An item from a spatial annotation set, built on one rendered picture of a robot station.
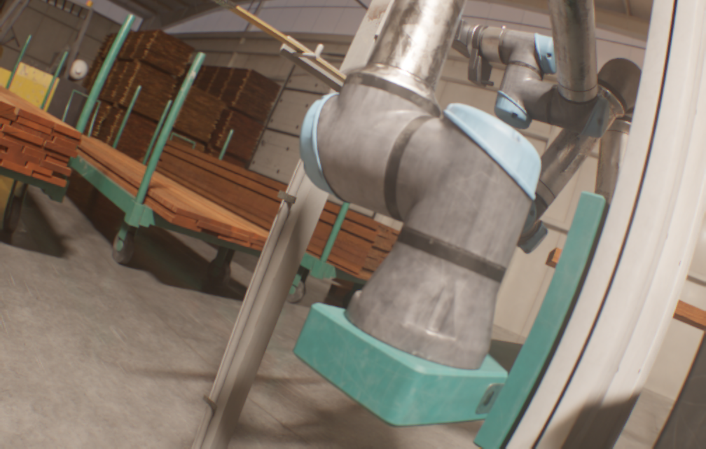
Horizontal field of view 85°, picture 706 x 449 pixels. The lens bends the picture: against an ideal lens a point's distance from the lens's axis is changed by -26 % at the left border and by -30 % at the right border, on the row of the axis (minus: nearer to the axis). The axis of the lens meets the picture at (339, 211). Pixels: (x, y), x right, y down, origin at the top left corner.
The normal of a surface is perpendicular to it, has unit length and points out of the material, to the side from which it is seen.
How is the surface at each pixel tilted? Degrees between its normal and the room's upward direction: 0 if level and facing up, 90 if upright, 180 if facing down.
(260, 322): 90
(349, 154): 106
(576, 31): 144
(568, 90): 153
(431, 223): 90
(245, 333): 90
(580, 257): 90
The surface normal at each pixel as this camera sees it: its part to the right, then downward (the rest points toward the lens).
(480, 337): 0.65, -0.07
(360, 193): -0.62, 0.63
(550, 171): -0.35, -0.11
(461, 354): 0.33, 0.12
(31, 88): 0.57, 0.23
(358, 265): -0.58, -0.25
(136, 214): 0.72, 0.29
